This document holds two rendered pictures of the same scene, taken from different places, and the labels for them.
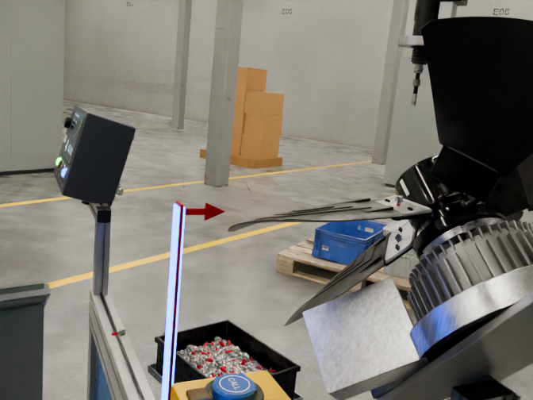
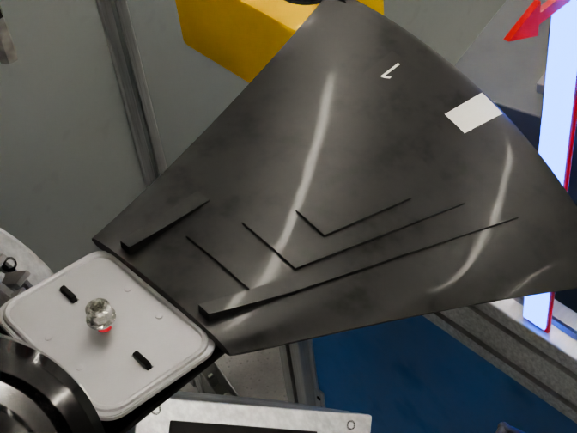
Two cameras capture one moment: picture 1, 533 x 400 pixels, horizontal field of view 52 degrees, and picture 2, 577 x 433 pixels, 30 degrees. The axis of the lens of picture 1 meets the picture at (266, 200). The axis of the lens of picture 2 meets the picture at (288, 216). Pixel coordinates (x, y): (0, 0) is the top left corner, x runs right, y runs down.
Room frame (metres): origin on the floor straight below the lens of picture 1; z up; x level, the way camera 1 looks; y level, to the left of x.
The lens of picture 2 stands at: (1.16, -0.18, 1.56)
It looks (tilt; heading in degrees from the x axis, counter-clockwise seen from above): 46 degrees down; 168
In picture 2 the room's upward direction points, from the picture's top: 8 degrees counter-clockwise
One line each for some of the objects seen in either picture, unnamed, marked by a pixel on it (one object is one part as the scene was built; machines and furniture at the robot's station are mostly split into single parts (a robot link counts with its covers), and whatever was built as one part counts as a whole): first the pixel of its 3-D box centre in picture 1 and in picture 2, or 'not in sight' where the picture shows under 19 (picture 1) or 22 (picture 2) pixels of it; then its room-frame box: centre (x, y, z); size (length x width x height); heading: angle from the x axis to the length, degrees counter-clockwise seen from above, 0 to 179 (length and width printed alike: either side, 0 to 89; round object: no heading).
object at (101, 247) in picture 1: (101, 251); not in sight; (1.16, 0.35, 0.96); 0.03 x 0.03 x 0.20; 26
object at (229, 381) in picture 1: (234, 390); not in sight; (0.45, 0.01, 1.08); 0.04 x 0.04 x 0.02
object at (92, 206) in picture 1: (96, 203); not in sight; (1.25, 0.39, 1.04); 0.24 x 0.03 x 0.03; 26
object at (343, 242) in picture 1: (352, 240); not in sight; (4.05, -0.68, 0.25); 0.60 x 0.41 x 0.22; 152
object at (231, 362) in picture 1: (223, 371); not in sight; (0.91, 0.05, 0.84); 0.19 x 0.14 x 0.05; 41
